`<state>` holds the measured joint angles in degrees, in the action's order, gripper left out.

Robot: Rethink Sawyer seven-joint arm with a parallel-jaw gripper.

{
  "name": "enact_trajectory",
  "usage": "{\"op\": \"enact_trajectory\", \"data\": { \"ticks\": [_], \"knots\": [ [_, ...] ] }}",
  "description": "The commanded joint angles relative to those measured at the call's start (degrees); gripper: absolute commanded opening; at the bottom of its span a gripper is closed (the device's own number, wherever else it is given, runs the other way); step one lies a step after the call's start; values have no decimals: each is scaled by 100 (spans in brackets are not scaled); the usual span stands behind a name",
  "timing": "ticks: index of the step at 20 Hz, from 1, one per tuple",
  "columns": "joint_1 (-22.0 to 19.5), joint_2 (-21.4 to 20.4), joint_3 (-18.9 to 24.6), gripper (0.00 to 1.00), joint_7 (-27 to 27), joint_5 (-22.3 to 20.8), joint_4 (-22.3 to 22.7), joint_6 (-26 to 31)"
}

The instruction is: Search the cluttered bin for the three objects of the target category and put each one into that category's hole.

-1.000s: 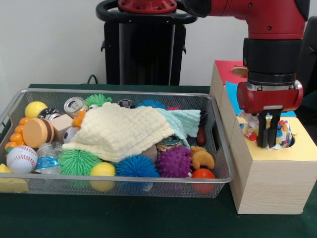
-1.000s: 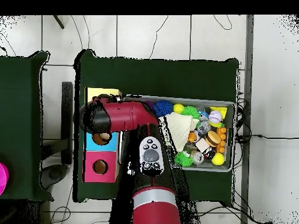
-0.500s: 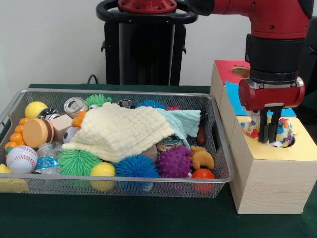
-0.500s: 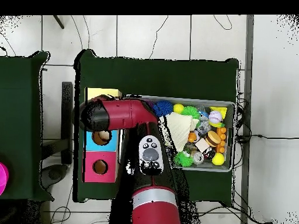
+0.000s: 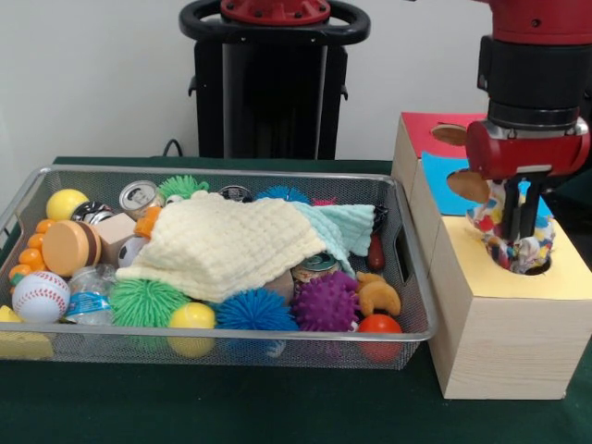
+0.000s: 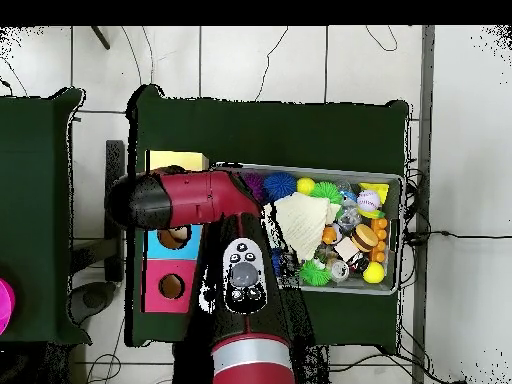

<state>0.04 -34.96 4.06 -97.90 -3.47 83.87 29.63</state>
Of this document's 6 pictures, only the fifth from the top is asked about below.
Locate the orange ball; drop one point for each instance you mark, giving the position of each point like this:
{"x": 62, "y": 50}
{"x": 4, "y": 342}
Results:
{"x": 379, "y": 324}

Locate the yellow ball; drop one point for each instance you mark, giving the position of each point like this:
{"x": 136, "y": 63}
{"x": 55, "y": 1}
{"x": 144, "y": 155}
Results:
{"x": 192, "y": 316}

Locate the silver mesh bin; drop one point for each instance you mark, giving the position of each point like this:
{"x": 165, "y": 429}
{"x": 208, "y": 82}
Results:
{"x": 115, "y": 351}

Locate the green cloth side table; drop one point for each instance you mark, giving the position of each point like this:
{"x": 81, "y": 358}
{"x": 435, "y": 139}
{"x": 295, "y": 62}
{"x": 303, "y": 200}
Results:
{"x": 578, "y": 194}

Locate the round wooden burger toy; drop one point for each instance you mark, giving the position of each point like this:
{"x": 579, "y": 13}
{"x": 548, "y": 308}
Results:
{"x": 69, "y": 247}

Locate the plain wooden cube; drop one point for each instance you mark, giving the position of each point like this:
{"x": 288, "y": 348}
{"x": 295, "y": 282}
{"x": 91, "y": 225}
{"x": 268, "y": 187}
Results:
{"x": 111, "y": 231}

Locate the green spiky rubber ball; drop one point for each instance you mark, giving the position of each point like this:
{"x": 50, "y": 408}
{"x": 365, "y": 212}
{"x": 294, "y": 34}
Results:
{"x": 143, "y": 300}

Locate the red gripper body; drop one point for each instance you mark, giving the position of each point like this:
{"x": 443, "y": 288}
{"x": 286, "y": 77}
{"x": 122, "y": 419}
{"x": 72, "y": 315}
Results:
{"x": 527, "y": 152}

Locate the purple spiky monster ball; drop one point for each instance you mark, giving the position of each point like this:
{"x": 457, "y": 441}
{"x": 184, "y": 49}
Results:
{"x": 324, "y": 303}

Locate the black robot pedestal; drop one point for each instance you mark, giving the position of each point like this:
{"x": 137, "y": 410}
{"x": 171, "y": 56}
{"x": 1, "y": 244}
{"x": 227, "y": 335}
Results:
{"x": 273, "y": 102}

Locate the wooden box with three holes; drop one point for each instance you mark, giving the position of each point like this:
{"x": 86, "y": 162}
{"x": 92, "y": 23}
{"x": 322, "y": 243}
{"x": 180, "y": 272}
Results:
{"x": 509, "y": 347}

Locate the light blue waffle cloth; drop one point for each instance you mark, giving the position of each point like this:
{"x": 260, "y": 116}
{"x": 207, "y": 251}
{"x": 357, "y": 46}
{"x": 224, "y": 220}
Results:
{"x": 347, "y": 226}

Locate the white baseball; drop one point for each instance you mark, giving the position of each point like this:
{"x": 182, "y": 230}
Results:
{"x": 40, "y": 296}

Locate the blue spiky rubber ball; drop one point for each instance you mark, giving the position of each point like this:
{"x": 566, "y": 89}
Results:
{"x": 254, "y": 310}

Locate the brown plush croissant toy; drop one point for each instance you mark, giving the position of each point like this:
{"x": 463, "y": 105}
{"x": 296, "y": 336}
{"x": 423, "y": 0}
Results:
{"x": 381, "y": 298}

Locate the colourful patterned cloth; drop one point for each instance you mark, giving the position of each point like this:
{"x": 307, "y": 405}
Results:
{"x": 532, "y": 254}

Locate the cream waffle cloth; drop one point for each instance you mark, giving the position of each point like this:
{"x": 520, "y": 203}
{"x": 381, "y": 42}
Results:
{"x": 222, "y": 240}

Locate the dark green table cloth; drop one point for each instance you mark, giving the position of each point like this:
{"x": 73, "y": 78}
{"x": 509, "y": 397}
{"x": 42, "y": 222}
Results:
{"x": 231, "y": 407}

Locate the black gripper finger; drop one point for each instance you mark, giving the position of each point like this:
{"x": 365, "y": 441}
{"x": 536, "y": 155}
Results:
{"x": 511, "y": 208}
{"x": 531, "y": 208}

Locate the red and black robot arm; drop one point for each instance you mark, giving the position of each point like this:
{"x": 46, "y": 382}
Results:
{"x": 536, "y": 69}

